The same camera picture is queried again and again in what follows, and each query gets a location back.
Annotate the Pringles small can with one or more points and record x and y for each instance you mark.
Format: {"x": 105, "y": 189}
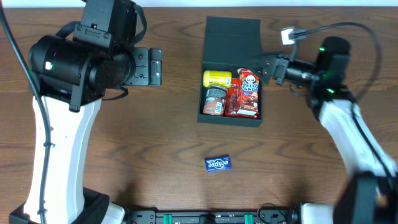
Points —
{"x": 215, "y": 100}

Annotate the red Hacks candy bag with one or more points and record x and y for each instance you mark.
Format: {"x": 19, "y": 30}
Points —
{"x": 232, "y": 96}

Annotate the yellow Mentos bottle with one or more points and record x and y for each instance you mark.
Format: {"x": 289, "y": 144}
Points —
{"x": 214, "y": 77}

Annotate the dark green box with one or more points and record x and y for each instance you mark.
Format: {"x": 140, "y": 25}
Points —
{"x": 229, "y": 45}

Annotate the blue Eclipse mint tin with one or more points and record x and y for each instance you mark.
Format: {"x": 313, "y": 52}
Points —
{"x": 218, "y": 163}

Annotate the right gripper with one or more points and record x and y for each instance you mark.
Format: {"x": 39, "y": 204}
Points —
{"x": 280, "y": 70}

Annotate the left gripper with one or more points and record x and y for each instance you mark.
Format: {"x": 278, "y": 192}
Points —
{"x": 144, "y": 66}

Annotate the black mounting rail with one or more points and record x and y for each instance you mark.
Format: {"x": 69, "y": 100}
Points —
{"x": 268, "y": 213}

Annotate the Hello Panda red box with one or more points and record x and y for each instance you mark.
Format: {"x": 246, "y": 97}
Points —
{"x": 247, "y": 104}

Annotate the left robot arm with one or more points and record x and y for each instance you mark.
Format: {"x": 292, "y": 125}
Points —
{"x": 68, "y": 74}

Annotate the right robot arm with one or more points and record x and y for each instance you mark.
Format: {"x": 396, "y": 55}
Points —
{"x": 371, "y": 193}

